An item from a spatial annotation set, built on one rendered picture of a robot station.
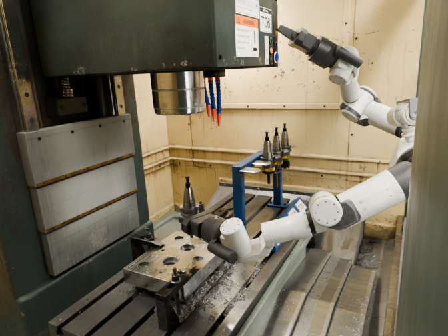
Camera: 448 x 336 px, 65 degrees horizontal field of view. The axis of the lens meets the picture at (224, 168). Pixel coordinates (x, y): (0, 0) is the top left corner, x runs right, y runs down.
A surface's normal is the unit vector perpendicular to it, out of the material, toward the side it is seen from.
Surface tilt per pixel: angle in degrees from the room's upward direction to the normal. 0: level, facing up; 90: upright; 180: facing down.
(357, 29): 90
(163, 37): 90
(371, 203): 78
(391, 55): 90
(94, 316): 0
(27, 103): 90
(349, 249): 24
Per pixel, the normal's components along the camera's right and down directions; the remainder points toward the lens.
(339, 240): -0.24, -0.77
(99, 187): 0.89, 0.08
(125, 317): -0.05, -0.96
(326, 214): -0.20, 0.07
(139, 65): -0.47, 0.26
